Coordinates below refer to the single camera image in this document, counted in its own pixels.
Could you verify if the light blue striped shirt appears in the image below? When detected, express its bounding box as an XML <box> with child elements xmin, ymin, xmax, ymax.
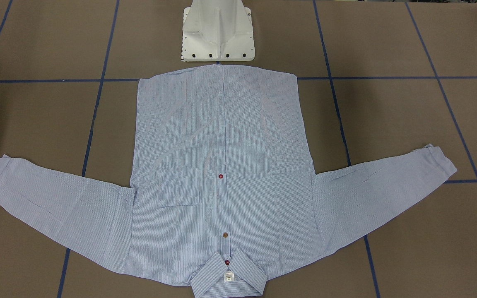
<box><xmin>0</xmin><ymin>65</ymin><xmax>457</xmax><ymax>298</ymax></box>

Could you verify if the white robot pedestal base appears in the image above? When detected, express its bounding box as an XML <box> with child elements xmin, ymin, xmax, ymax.
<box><xmin>181</xmin><ymin>0</ymin><xmax>255</xmax><ymax>62</ymax></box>

